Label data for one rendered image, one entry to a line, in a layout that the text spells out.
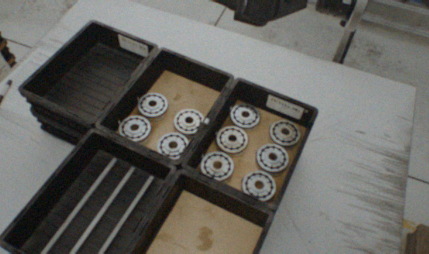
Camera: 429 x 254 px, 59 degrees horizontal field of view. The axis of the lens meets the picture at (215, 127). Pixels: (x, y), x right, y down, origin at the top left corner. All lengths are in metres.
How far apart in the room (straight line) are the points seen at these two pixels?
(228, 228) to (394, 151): 0.75
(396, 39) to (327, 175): 1.95
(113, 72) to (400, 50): 2.23
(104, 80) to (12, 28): 1.76
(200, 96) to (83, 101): 0.41
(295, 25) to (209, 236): 2.19
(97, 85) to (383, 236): 1.10
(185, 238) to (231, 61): 0.85
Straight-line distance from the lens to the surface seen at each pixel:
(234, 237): 1.13
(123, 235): 1.14
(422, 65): 3.11
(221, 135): 1.24
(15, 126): 1.60
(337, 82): 1.71
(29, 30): 3.09
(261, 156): 1.22
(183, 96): 1.38
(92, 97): 1.42
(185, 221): 1.14
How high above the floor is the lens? 1.89
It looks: 55 degrees down
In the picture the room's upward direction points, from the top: 5 degrees clockwise
